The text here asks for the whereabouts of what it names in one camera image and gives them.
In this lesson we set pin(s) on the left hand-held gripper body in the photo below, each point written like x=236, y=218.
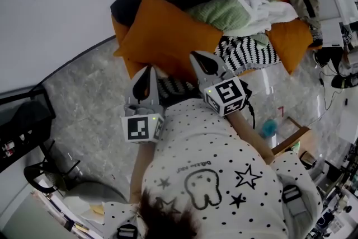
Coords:
x=140, y=128

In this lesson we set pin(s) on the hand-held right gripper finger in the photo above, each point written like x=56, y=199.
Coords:
x=200, y=78
x=222, y=70

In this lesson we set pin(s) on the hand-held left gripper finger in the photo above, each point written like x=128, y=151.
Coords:
x=130, y=95
x=153, y=95

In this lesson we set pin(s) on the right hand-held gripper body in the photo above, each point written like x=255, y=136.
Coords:
x=226, y=95

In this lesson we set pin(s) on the large orange cushion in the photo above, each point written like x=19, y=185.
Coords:
x=165, y=36

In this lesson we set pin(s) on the small orange cushion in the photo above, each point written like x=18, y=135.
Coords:
x=291, y=42

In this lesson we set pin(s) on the person's right forearm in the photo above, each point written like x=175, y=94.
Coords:
x=249, y=134

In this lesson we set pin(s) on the person's left forearm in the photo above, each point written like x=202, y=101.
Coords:
x=141, y=170

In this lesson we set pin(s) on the pale green cloth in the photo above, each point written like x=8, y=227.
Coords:
x=258, y=40

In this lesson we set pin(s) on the person's spotted white shirt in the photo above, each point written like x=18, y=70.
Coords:
x=201, y=142

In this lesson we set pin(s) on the teal fluffy slipper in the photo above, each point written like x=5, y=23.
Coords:
x=270, y=128

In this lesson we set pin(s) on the green knitted blanket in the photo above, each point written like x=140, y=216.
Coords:
x=218, y=12

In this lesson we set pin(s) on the grey round pouf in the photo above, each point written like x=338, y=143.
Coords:
x=98, y=189

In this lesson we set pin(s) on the white fluffy blanket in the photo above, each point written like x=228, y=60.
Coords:
x=274, y=14

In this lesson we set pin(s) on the round wooden table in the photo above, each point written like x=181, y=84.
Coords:
x=291, y=137

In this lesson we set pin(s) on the white egg-shaped plush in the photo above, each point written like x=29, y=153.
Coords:
x=78, y=204

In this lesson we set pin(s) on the black metal chair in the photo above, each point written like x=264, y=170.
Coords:
x=56, y=179

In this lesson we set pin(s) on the black kettle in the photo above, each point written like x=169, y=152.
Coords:
x=307, y=160

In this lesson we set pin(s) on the black glass cabinet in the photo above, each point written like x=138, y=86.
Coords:
x=25, y=120

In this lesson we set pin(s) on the white desk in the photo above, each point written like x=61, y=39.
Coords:
x=327, y=8

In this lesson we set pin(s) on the white red-capped bottle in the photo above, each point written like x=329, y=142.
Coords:
x=9, y=145
x=8, y=153

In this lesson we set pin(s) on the white side counter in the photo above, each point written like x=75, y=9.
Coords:
x=19, y=218

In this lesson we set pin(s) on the dark shelf frame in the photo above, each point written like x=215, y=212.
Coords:
x=335, y=198

